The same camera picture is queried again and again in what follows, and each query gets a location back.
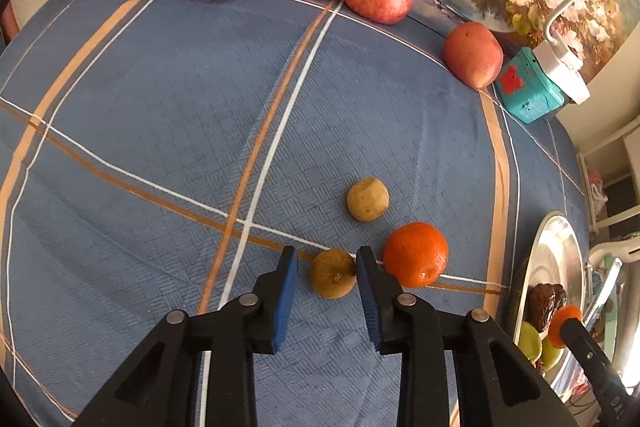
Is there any round stainless steel plate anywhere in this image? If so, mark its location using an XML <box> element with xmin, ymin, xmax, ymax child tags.
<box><xmin>505</xmin><ymin>211</ymin><xmax>589</xmax><ymax>404</ymax></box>

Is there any blue plaid tablecloth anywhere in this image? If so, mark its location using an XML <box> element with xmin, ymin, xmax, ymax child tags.
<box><xmin>0</xmin><ymin>0</ymin><xmax>589</xmax><ymax>427</ymax></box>

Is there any green mango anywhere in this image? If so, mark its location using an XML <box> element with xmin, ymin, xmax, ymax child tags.
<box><xmin>517</xmin><ymin>321</ymin><xmax>544</xmax><ymax>361</ymax></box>
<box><xmin>539</xmin><ymin>337</ymin><xmax>566</xmax><ymax>371</ymax></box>

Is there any dark brown pastry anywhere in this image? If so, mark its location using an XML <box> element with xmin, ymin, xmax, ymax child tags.
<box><xmin>527</xmin><ymin>283</ymin><xmax>569</xmax><ymax>334</ymax></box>

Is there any white wooden shelf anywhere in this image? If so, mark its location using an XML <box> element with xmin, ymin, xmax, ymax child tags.
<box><xmin>575</xmin><ymin>117</ymin><xmax>640</xmax><ymax>234</ymax></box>

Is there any large red apple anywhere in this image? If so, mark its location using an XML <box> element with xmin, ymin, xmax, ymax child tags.
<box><xmin>442</xmin><ymin>21</ymin><xmax>504</xmax><ymax>89</ymax></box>

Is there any smartphone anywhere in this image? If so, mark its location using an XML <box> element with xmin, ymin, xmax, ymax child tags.
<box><xmin>585</xmin><ymin>257</ymin><xmax>625</xmax><ymax>339</ymax></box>

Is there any small brown round fruit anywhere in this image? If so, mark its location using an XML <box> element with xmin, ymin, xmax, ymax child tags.
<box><xmin>346</xmin><ymin>177</ymin><xmax>390</xmax><ymax>223</ymax></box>
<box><xmin>309</xmin><ymin>248</ymin><xmax>359</xmax><ymax>300</ymax></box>

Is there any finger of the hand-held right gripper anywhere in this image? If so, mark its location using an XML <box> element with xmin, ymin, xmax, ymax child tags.
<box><xmin>559</xmin><ymin>318</ymin><xmax>638</xmax><ymax>427</ymax></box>

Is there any teal toy house box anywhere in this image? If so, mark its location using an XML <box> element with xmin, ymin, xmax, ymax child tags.
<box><xmin>494</xmin><ymin>47</ymin><xmax>567</xmax><ymax>124</ymax></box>

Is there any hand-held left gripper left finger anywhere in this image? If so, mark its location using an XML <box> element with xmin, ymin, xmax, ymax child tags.
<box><xmin>77</xmin><ymin>246</ymin><xmax>299</xmax><ymax>427</ymax></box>

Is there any white power strip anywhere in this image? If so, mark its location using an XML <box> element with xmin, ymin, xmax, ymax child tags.
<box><xmin>532</xmin><ymin>42</ymin><xmax>592</xmax><ymax>106</ymax></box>

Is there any orange tangerine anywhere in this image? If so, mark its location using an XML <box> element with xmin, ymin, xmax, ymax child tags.
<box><xmin>383</xmin><ymin>222</ymin><xmax>450</xmax><ymax>288</ymax></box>
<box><xmin>548</xmin><ymin>305</ymin><xmax>584</xmax><ymax>349</ymax></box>

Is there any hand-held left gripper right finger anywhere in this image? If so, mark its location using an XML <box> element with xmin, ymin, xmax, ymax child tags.
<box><xmin>355</xmin><ymin>245</ymin><xmax>576</xmax><ymax>427</ymax></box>

